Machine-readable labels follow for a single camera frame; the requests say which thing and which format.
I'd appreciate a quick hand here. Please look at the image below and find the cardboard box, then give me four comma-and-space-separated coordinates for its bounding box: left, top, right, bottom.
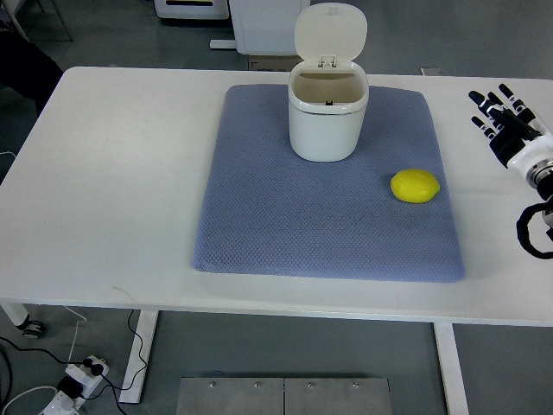
248, 55, 301, 72

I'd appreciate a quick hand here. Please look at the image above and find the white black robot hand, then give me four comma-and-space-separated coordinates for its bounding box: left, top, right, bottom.
468, 84, 552, 176

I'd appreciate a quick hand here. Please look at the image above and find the white power strip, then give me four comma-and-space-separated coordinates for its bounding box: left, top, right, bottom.
41, 355, 110, 415

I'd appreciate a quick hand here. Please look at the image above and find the white table leg right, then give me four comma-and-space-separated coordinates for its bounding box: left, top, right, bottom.
433, 322, 469, 415

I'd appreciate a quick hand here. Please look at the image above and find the grey metal floor plate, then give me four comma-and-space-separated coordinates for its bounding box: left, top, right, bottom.
176, 377, 392, 414

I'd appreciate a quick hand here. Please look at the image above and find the white trash bin with lid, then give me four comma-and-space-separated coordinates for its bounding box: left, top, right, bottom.
288, 3, 369, 162

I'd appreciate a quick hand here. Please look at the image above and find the white table leg left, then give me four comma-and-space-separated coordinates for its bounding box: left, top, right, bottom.
118, 310, 159, 404

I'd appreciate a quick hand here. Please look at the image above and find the blue textured mat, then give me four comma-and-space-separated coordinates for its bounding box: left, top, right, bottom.
193, 84, 464, 283

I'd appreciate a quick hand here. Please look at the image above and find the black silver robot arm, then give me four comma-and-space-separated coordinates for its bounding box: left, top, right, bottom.
524, 157, 553, 201

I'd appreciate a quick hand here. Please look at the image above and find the caster wheel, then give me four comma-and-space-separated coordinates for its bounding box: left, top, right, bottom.
22, 321, 45, 339

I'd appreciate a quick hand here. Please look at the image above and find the black power cable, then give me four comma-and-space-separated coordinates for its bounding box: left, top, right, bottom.
0, 309, 149, 415

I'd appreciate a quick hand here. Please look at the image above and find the yellow lemon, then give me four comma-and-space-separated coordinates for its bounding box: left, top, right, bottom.
390, 169, 441, 204

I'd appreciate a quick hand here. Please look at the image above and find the dark clothed person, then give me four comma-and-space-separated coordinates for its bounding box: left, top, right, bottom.
1, 31, 64, 115

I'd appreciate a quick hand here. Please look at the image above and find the white cabinet in background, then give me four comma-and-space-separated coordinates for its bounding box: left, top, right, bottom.
209, 0, 311, 56

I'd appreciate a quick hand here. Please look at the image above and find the white table leg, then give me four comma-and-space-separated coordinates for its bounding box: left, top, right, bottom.
118, 310, 159, 404
433, 322, 469, 415

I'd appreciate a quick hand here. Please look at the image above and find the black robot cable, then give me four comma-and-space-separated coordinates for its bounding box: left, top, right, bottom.
515, 201, 553, 259

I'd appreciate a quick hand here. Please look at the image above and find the white cable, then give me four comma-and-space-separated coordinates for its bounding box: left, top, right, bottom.
0, 385, 60, 415

